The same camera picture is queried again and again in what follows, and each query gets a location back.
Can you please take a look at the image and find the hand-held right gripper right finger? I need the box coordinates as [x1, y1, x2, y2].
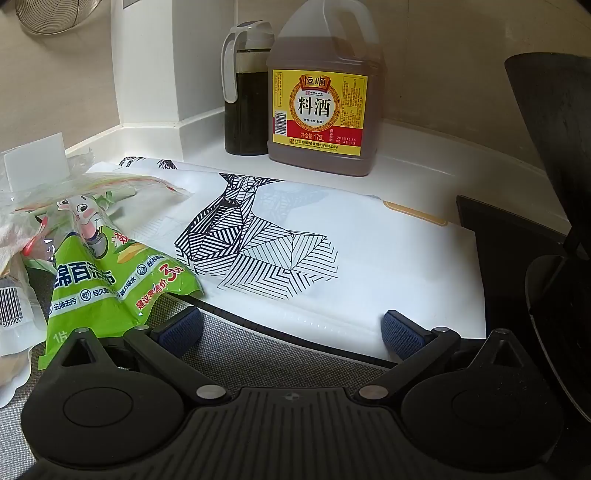
[359, 310, 536, 403]

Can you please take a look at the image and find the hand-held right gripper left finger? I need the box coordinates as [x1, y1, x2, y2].
[44, 307, 232, 403]

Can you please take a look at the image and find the green printed plastic wrapper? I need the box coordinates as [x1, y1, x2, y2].
[25, 193, 205, 371]

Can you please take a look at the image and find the white geometric deer print mat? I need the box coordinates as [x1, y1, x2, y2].
[85, 156, 490, 361]

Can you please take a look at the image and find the grey woven mat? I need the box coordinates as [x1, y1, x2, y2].
[0, 272, 394, 480]

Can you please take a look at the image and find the black cooktop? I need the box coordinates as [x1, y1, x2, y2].
[456, 194, 591, 352]

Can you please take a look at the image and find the clear barcode labelled packet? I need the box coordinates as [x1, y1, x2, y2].
[0, 270, 52, 409]

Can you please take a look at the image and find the clear crumpled plastic bag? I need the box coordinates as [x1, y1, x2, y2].
[0, 154, 192, 287]

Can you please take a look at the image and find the white rectangular sponge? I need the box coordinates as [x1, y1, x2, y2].
[4, 132, 70, 191]

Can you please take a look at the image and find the dark sauce dispenser bottle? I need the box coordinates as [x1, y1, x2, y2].
[221, 20, 276, 156]

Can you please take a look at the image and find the brown cooking wine jug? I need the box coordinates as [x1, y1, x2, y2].
[267, 0, 387, 177]

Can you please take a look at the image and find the black wok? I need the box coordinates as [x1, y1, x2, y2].
[503, 53, 591, 261]

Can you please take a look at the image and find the metal wire strainer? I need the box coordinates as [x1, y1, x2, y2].
[17, 0, 103, 36]

